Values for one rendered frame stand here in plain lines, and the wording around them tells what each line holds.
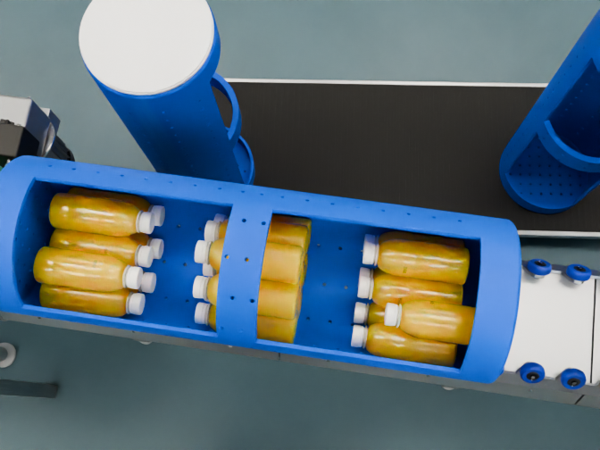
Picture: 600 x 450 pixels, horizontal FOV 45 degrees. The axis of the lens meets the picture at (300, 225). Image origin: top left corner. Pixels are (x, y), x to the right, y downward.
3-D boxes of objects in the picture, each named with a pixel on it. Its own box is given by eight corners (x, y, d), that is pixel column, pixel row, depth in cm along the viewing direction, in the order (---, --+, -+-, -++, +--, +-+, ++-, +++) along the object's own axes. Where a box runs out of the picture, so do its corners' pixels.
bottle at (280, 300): (293, 328, 124) (199, 314, 125) (298, 304, 129) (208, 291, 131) (295, 297, 120) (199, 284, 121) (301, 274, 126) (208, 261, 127)
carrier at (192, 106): (210, 233, 227) (273, 171, 232) (142, 125, 142) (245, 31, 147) (149, 174, 233) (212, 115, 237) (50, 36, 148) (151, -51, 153)
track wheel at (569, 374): (590, 377, 131) (587, 369, 133) (565, 373, 131) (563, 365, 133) (582, 393, 134) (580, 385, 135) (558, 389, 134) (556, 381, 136)
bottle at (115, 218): (47, 232, 129) (137, 245, 128) (46, 197, 127) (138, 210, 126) (62, 220, 136) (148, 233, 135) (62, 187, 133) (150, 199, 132)
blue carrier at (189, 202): (477, 393, 133) (518, 370, 106) (23, 325, 139) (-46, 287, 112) (487, 248, 143) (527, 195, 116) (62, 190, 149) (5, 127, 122)
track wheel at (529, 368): (548, 370, 131) (546, 362, 133) (523, 367, 132) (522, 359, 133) (542, 387, 134) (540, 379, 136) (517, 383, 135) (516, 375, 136)
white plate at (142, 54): (141, 120, 141) (142, 122, 143) (241, 29, 146) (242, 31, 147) (51, 33, 147) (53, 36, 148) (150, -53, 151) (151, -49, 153)
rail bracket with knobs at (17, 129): (33, 182, 153) (12, 166, 144) (1, 178, 154) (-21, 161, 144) (44, 139, 156) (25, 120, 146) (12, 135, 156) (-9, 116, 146)
